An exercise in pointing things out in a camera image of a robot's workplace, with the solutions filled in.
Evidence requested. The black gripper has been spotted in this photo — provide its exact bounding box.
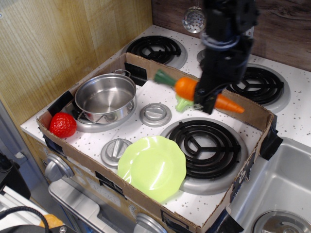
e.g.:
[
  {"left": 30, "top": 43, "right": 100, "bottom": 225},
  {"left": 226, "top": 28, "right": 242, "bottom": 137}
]
[{"left": 194, "top": 36, "right": 253, "bottom": 115}]

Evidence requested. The orange plastic toy carrot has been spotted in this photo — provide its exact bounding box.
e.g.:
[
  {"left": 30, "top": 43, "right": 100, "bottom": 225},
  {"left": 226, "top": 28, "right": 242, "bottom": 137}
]
[{"left": 154, "top": 69, "right": 245, "bottom": 114}]

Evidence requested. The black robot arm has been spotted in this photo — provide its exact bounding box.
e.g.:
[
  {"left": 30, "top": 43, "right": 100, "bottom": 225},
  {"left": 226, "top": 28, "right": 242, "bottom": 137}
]
[{"left": 194, "top": 0, "right": 259, "bottom": 114}]

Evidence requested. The light green plastic plate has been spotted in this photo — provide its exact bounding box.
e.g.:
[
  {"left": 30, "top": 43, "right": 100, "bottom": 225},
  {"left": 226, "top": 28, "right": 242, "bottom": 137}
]
[{"left": 117, "top": 136, "right": 187, "bottom": 202}]

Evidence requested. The light green toy broccoli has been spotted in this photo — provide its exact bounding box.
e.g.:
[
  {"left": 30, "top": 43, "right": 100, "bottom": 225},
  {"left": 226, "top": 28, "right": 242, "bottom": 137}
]
[{"left": 175, "top": 95, "right": 194, "bottom": 112}]

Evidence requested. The grey back stove knob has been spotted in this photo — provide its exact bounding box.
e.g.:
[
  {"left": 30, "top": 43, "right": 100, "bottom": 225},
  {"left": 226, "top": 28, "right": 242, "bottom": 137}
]
[{"left": 197, "top": 49, "right": 206, "bottom": 67}]

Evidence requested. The grey stove knob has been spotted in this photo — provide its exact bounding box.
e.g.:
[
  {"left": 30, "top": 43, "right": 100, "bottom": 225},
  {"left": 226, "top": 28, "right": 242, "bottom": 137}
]
[
  {"left": 101, "top": 138, "right": 132, "bottom": 169},
  {"left": 197, "top": 49, "right": 206, "bottom": 67},
  {"left": 139, "top": 103, "right": 172, "bottom": 127}
]

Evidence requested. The grey centre stove knob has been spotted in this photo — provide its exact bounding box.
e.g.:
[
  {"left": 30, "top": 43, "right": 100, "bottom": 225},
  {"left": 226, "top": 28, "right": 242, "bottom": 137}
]
[{"left": 139, "top": 103, "right": 172, "bottom": 127}]

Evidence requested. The front right black burner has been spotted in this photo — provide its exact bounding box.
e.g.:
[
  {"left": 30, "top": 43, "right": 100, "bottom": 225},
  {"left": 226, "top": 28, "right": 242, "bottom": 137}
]
[{"left": 161, "top": 117, "right": 248, "bottom": 195}]

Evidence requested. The black burner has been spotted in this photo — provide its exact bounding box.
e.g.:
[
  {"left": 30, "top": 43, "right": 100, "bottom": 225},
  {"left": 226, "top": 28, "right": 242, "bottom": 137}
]
[
  {"left": 122, "top": 35, "right": 188, "bottom": 69},
  {"left": 227, "top": 64, "right": 291, "bottom": 114},
  {"left": 161, "top": 117, "right": 248, "bottom": 195}
]

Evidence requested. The back right black burner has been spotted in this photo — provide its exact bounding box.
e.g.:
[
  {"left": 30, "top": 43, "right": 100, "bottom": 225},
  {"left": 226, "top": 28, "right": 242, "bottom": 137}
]
[{"left": 227, "top": 64, "right": 291, "bottom": 114}]

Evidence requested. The back left black burner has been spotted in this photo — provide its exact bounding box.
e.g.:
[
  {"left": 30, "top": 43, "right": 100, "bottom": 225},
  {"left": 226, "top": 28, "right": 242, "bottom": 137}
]
[{"left": 122, "top": 35, "right": 188, "bottom": 69}]

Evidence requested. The hanging metal strainer ladle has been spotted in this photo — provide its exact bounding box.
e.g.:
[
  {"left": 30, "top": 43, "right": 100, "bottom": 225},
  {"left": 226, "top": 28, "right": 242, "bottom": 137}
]
[{"left": 182, "top": 0, "right": 206, "bottom": 33}]

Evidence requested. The small stainless steel pot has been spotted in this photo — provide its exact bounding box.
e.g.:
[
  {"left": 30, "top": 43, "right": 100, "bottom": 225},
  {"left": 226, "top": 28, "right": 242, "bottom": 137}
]
[{"left": 75, "top": 69, "right": 137, "bottom": 124}]

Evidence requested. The grey front stove knob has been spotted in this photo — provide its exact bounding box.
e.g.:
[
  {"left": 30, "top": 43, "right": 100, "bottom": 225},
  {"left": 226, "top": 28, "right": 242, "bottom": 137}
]
[{"left": 101, "top": 138, "right": 132, "bottom": 169}]

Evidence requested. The grey toy sink basin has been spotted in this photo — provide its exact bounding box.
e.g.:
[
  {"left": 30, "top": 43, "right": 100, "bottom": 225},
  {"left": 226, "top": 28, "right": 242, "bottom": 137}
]
[{"left": 230, "top": 138, "right": 311, "bottom": 233}]

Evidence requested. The right grey oven knob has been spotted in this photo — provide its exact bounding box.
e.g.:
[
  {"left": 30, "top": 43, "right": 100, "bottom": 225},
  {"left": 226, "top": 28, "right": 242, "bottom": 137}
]
[{"left": 133, "top": 213, "right": 167, "bottom": 233}]

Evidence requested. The grey oven knob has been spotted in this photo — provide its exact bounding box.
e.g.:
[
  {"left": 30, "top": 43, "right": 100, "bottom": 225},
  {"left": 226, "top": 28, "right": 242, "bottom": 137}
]
[
  {"left": 133, "top": 213, "right": 167, "bottom": 233},
  {"left": 44, "top": 153, "right": 74, "bottom": 182}
]

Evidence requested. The silver sink drain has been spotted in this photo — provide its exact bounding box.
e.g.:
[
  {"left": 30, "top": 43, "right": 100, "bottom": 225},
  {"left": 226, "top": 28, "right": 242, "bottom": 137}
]
[{"left": 252, "top": 210, "right": 311, "bottom": 233}]

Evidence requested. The red plastic toy strawberry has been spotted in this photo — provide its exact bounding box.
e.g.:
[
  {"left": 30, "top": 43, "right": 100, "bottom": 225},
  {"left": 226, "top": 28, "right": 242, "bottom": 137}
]
[{"left": 49, "top": 112, "right": 77, "bottom": 138}]

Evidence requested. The brown cardboard fence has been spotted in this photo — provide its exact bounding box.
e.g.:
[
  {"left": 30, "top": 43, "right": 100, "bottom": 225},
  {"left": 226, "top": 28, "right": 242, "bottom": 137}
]
[{"left": 37, "top": 53, "right": 276, "bottom": 233}]

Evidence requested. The left grey oven knob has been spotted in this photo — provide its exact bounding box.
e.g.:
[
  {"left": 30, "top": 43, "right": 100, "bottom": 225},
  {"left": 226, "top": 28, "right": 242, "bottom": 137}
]
[{"left": 44, "top": 153, "right": 74, "bottom": 182}]

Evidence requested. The orange yellow object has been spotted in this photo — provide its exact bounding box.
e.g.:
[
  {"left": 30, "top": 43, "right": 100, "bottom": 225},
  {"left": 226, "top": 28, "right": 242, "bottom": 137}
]
[{"left": 43, "top": 214, "right": 64, "bottom": 229}]

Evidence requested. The black device at left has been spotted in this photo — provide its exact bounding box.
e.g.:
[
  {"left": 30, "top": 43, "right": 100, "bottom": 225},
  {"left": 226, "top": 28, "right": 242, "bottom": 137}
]
[{"left": 0, "top": 153, "right": 31, "bottom": 200}]

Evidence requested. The grey oven door handle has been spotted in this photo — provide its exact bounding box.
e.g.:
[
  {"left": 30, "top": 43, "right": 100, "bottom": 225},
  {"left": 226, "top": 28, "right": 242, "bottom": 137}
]
[{"left": 49, "top": 180, "right": 135, "bottom": 233}]

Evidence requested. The black braided cable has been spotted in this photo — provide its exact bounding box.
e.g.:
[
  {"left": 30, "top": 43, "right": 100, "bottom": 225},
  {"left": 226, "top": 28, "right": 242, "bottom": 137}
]
[{"left": 0, "top": 206, "right": 51, "bottom": 233}]

